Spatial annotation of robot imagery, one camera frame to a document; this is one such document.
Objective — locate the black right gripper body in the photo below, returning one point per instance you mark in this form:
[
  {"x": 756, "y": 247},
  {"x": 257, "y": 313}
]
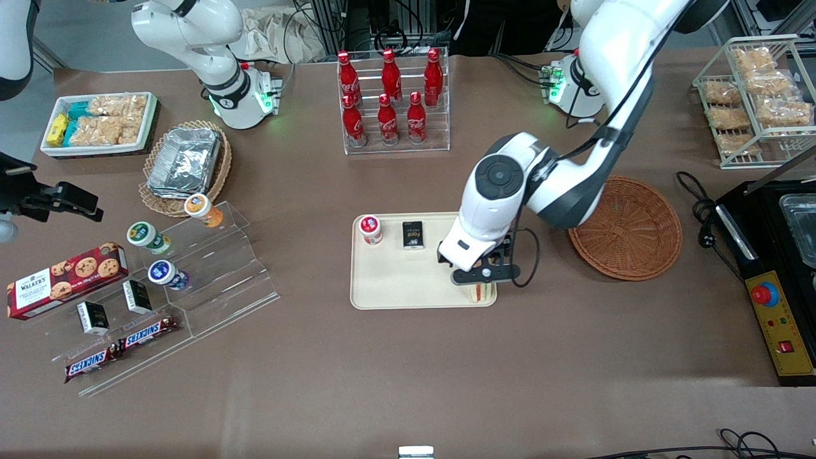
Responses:
[{"x": 18, "y": 191}]

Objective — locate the triangular sandwich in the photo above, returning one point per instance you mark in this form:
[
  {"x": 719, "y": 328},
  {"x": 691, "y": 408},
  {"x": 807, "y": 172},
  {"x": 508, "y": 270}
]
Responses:
[{"x": 482, "y": 293}]

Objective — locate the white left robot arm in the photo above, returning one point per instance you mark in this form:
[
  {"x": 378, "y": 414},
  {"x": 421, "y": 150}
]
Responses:
[{"x": 612, "y": 57}]

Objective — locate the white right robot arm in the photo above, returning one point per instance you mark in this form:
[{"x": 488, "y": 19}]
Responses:
[{"x": 213, "y": 57}]

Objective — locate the beige plastic tray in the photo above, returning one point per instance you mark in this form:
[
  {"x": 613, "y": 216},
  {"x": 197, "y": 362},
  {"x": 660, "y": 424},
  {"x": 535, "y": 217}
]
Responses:
[{"x": 408, "y": 280}]

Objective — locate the oval light wicker basket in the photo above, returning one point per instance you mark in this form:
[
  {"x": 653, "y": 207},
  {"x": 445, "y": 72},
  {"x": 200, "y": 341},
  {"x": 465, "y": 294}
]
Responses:
[{"x": 153, "y": 203}]

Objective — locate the round brown wicker basket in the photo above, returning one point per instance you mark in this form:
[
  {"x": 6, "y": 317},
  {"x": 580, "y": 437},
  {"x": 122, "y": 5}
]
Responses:
[{"x": 631, "y": 229}]

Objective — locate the small black snack box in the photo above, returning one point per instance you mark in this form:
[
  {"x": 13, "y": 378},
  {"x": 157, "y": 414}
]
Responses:
[
  {"x": 94, "y": 317},
  {"x": 413, "y": 234},
  {"x": 137, "y": 297}
]

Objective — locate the teal snack pack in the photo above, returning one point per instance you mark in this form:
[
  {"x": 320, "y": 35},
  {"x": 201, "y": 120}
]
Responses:
[
  {"x": 80, "y": 110},
  {"x": 71, "y": 132}
]

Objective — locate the red Walkers cookie box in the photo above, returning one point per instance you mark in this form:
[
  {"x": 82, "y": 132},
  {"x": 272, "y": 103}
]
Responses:
[{"x": 64, "y": 280}]

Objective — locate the yellow snack pack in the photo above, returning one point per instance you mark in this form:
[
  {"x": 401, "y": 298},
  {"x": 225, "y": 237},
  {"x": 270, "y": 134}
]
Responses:
[{"x": 57, "y": 129}]

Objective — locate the rice cracker bag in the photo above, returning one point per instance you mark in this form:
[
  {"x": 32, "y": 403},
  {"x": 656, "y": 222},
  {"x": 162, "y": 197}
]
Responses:
[
  {"x": 752, "y": 58},
  {"x": 730, "y": 118},
  {"x": 784, "y": 111},
  {"x": 720, "y": 92},
  {"x": 739, "y": 143},
  {"x": 121, "y": 105},
  {"x": 768, "y": 83},
  {"x": 105, "y": 131}
]

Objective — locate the green yogurt cup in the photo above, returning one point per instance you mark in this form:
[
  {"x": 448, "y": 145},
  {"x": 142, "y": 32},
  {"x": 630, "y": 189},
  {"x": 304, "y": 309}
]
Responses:
[{"x": 146, "y": 236}]

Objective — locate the white rectangular snack bin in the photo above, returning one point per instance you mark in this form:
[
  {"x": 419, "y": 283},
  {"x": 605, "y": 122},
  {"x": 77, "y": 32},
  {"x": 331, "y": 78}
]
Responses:
[{"x": 148, "y": 131}]

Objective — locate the red lid yogurt cup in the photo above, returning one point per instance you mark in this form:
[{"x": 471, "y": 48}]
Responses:
[{"x": 370, "y": 228}]

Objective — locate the clear acrylic bottle rack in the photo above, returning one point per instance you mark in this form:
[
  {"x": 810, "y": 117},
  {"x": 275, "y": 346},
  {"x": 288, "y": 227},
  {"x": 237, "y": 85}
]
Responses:
[{"x": 440, "y": 137}]

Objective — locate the stacked aluminium foil trays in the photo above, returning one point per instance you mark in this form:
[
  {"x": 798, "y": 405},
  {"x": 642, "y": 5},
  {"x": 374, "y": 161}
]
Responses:
[{"x": 185, "y": 162}]

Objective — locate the blue yogurt cup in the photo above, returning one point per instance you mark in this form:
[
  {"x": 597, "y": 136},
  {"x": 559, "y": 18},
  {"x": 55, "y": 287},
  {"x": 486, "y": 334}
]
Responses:
[{"x": 166, "y": 274}]

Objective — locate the orange yogurt cup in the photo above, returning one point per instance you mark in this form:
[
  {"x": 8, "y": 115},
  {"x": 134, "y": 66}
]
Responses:
[{"x": 203, "y": 209}]

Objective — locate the red cola bottle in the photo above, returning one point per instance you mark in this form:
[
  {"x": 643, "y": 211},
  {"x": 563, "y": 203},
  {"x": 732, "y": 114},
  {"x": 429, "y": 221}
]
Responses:
[
  {"x": 387, "y": 122},
  {"x": 347, "y": 76},
  {"x": 391, "y": 75},
  {"x": 353, "y": 124},
  {"x": 416, "y": 120},
  {"x": 433, "y": 75}
]

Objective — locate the Snickers chocolate bar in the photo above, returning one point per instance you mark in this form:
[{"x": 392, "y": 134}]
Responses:
[
  {"x": 146, "y": 333},
  {"x": 89, "y": 363}
]

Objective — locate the clear acrylic stepped stand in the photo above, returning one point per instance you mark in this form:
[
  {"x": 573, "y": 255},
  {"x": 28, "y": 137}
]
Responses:
[{"x": 223, "y": 274}]

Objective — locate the small white edge device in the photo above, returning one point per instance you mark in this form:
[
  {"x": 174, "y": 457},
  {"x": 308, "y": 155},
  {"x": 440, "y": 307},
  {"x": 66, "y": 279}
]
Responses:
[{"x": 415, "y": 452}]

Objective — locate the beige cloth bag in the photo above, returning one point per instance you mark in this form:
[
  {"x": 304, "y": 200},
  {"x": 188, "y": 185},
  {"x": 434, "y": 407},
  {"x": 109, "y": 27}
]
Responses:
[{"x": 268, "y": 35}]

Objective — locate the black machine base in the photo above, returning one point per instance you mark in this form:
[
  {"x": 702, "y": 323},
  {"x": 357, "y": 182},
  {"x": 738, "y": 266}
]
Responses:
[{"x": 762, "y": 217}]

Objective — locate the yellow emergency stop box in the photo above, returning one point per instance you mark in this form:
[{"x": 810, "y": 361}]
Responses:
[{"x": 781, "y": 325}]

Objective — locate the clear metal-rimmed container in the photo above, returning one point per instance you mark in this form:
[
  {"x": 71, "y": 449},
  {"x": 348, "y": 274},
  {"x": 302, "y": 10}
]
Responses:
[{"x": 802, "y": 229}]

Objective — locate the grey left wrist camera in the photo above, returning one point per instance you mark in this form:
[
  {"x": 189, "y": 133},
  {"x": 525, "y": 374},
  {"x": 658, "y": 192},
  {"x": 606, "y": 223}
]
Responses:
[{"x": 488, "y": 274}]

